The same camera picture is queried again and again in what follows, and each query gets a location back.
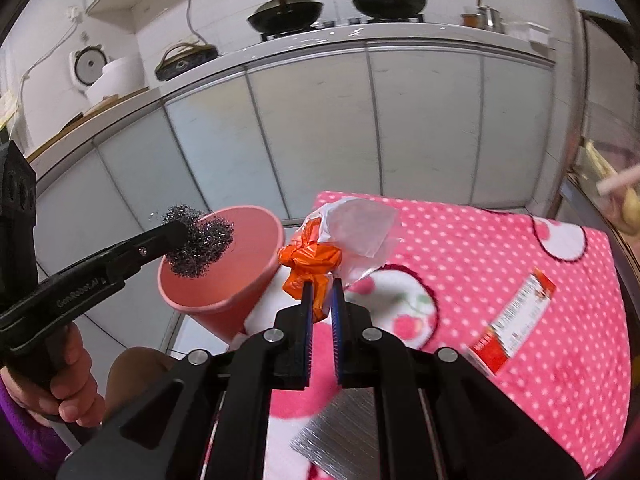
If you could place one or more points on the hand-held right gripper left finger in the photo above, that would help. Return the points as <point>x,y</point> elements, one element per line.
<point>308,350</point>

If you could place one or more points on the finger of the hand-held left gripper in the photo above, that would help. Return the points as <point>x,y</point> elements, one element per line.
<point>137,267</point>
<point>150,240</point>

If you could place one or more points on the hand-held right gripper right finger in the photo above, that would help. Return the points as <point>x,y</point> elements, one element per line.
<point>336,345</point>

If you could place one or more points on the steel wool scourer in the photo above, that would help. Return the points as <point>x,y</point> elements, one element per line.
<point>210,240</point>

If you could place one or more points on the pink plastic bin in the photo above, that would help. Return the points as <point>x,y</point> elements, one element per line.
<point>235,265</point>

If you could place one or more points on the red and white carton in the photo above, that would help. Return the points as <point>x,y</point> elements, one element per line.
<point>520,315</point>

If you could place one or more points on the person's left forearm purple sleeve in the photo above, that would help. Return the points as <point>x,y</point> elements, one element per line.
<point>20,435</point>

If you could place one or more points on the person's left hand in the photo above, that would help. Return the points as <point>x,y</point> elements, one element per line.
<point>75,390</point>

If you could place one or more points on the silver foil sheet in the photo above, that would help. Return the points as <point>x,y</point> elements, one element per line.
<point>340,435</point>

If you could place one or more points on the person's bare leg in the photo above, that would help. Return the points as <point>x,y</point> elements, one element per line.
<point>137,375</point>

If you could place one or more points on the wooden board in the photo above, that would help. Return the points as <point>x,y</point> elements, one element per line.
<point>90,120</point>

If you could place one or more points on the white rice cooker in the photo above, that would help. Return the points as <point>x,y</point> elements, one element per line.
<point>110,75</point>

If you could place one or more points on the white kitchen counter cabinet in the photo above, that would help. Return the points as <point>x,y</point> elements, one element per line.
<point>325,125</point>

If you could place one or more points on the gas stove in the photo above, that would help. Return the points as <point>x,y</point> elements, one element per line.
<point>345,22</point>

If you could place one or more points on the clear container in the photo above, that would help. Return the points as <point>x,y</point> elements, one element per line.
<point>595,170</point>

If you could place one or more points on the white stick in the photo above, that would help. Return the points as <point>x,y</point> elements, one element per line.
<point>620,179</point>

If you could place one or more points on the orange pot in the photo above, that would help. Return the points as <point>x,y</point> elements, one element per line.
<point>471,20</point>

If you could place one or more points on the steel kettle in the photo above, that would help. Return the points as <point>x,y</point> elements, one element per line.
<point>491,16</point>

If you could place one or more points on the white storage box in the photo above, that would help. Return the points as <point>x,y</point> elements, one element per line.
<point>527,32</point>

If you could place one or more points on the white wall socket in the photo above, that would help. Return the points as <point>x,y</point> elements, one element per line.
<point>75,14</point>

